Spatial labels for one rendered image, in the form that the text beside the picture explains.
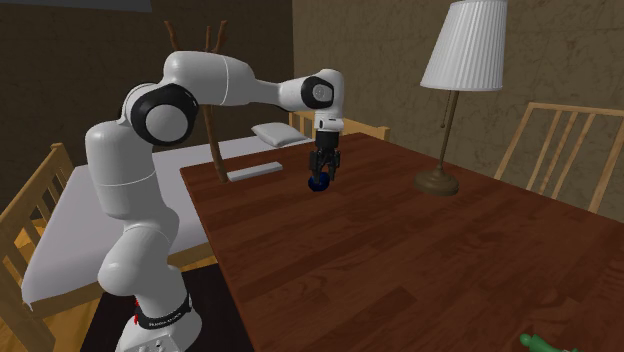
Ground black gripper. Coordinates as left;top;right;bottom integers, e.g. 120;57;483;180
308;129;343;183

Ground dark blue ball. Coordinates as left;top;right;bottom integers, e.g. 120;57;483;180
307;171;332;193

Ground grey flat slab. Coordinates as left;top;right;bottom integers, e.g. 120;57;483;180
227;161;284;184

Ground brown wooden coat stand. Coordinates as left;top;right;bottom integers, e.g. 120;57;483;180
163;19;231;184

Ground brown wooden table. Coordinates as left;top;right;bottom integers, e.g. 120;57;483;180
179;131;624;352

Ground dark robot stand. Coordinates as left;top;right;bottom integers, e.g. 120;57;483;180
79;265;256;352

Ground white shade table lamp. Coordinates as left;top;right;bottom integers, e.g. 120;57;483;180
413;0;509;198

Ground light wooden chair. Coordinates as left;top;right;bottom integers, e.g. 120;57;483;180
493;101;624;216

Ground wooden bed with white sheet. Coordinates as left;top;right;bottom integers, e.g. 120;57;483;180
0;109;392;352

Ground green toy figure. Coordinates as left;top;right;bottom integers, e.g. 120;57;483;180
518;332;582;352

